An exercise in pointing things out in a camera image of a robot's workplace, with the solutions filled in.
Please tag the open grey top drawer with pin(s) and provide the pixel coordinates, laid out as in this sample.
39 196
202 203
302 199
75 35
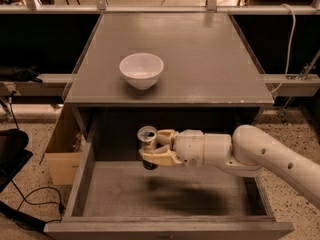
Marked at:
115 198

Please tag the cardboard box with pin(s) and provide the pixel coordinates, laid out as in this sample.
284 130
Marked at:
63 151

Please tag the metal frame railing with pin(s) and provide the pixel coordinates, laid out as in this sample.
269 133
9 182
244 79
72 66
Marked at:
160 8

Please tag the grey wooden cabinet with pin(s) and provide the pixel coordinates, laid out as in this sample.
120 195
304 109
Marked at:
205 64

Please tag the black cloth on rail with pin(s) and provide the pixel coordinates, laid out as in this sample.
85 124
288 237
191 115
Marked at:
19 74

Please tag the black chair base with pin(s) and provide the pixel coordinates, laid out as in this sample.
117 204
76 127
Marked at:
13 156

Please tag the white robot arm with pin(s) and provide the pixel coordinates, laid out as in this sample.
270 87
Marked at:
244 153

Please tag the blue silver redbull can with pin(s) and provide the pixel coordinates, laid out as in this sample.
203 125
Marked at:
147 136

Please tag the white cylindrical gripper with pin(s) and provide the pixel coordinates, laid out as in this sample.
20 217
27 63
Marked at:
188 147

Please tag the white ceramic bowl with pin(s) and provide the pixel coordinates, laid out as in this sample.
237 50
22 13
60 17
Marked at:
141 70

